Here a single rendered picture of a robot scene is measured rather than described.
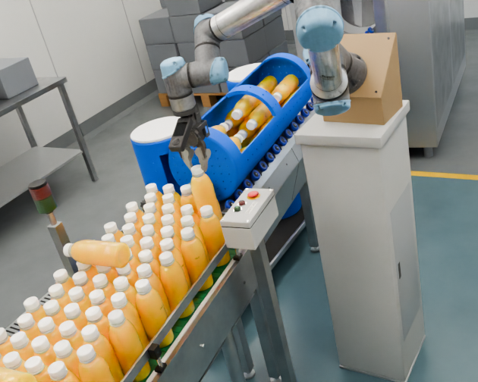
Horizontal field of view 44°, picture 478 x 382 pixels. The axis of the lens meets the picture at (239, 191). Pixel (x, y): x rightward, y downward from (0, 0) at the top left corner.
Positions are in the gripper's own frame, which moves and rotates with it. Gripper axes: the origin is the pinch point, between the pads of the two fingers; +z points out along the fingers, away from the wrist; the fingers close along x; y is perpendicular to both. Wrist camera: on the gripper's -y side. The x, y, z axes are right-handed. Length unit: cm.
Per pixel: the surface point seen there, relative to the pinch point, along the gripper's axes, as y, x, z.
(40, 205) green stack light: -23, 48, 2
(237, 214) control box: -8.4, -15.8, 11.0
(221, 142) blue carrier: 22.8, 2.6, 1.7
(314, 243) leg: 120, 19, 115
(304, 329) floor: 58, 5, 121
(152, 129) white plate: 69, 67, 17
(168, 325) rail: -45, -8, 24
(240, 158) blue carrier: 25.5, -1.4, 9.7
